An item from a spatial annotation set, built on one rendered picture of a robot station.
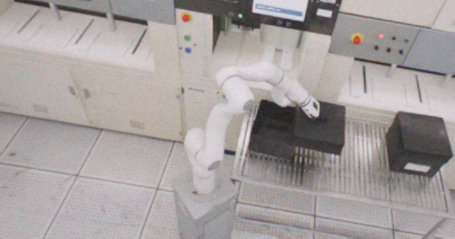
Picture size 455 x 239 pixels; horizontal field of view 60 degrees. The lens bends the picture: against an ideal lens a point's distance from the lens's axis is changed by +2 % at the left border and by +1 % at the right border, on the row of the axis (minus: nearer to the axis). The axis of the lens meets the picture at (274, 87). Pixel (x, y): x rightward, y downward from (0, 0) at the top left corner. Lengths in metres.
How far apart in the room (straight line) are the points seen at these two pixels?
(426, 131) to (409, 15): 0.72
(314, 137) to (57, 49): 1.79
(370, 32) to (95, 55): 1.78
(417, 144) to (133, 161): 2.10
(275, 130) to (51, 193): 1.71
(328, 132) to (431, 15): 0.82
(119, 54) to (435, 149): 2.07
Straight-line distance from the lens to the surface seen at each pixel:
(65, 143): 3.50
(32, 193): 3.34
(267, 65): 1.69
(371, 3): 2.08
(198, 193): 2.21
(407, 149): 2.33
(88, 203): 3.18
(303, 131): 2.13
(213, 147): 1.82
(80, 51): 2.90
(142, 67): 2.70
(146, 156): 3.28
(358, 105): 2.61
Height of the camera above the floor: 2.75
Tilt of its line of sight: 47 degrees down
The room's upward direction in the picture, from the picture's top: 11 degrees clockwise
